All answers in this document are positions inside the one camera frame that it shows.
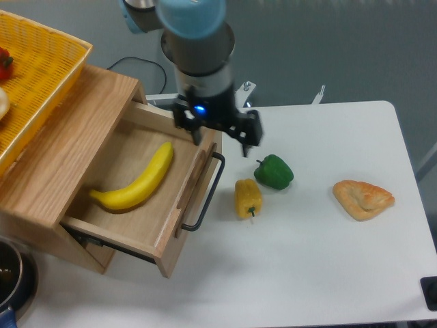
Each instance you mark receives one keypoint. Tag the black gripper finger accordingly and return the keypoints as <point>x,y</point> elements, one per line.
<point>247,129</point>
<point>181,120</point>

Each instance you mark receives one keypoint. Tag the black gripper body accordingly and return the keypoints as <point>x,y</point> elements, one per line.
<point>215,111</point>

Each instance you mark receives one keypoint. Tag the yellow banana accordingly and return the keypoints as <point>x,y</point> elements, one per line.
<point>142,187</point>

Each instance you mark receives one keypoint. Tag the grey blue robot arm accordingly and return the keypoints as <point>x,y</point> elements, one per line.
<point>192,20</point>

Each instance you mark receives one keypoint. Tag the open wooden top drawer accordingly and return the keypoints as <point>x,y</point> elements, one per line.
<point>152,230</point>

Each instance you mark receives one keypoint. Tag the wooden drawer cabinet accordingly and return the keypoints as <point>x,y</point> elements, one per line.
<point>38,189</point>

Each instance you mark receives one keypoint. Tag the green bell pepper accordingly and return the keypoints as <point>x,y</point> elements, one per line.
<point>273,172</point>

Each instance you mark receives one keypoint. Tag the yellow bell pepper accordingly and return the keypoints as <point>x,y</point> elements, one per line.
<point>247,198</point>

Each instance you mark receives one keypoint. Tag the toasted flat bread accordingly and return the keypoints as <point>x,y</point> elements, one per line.
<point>361,200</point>

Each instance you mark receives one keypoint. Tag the yellow plastic basket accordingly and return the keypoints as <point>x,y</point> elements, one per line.
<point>47,63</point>

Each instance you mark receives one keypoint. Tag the white round food item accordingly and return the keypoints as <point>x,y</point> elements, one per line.
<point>4,103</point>

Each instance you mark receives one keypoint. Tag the red bell pepper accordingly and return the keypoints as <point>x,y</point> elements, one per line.
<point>6,64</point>

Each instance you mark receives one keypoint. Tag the dark metal pot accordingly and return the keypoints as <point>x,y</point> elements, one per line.
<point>19,282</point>

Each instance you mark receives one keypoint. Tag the black table corner socket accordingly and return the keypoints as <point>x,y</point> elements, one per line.
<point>429,288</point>

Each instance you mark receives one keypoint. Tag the black drawer handle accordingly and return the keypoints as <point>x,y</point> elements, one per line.
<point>198,223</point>

